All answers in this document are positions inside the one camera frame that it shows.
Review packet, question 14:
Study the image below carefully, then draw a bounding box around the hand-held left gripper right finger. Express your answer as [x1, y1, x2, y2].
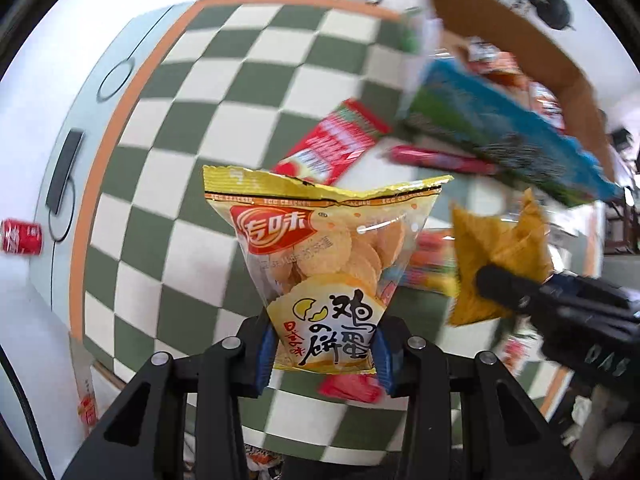
[372, 316, 583, 480]

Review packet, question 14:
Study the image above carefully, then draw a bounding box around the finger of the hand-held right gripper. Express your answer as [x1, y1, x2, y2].
[475, 264, 556, 318]

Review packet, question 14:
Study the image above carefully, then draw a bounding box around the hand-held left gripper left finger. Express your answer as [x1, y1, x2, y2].
[62, 312, 278, 480]

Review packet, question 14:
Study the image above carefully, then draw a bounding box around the mustard yellow snack packet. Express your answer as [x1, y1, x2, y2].
[447, 187, 556, 328]

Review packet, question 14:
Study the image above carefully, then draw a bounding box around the yellow egg cracker bag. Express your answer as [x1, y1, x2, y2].
[202, 164, 455, 376]

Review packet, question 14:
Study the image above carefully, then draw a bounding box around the cardboard box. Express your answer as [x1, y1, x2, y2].
[430, 0, 618, 186]

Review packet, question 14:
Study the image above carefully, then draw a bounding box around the person's right hand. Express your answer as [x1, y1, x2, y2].
[570, 392, 640, 480]

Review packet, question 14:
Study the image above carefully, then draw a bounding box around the plain red snack packet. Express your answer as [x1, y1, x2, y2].
[317, 372, 386, 405]

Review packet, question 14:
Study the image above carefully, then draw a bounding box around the small red white packet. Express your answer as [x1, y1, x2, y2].
[500, 337, 531, 377]

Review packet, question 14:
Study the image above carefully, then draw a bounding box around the multicoloured candy packet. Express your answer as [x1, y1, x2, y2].
[400, 230, 461, 296]

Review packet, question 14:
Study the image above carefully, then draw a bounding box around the long red stick packet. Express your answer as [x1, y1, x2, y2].
[385, 145, 501, 176]

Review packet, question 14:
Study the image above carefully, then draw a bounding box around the blue green snack packet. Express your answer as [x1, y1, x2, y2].
[400, 60, 623, 207]

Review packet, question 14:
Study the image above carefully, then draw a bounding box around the white packet with red print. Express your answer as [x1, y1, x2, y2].
[67, 335, 101, 436]

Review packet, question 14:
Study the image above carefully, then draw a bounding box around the red striped snack packet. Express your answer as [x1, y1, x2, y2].
[270, 99, 393, 186]

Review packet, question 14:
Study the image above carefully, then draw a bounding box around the green white packet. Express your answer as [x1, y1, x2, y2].
[397, 7, 441, 56]

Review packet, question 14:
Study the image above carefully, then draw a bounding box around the red soda can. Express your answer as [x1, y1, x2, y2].
[0, 217, 45, 257]

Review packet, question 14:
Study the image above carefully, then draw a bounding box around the black flat device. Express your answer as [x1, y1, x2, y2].
[45, 129, 86, 213]

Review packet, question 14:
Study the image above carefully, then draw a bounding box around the green white checkered mat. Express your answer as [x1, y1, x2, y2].
[67, 0, 601, 466]

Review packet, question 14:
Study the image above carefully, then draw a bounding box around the black cable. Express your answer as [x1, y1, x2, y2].
[0, 345, 53, 480]

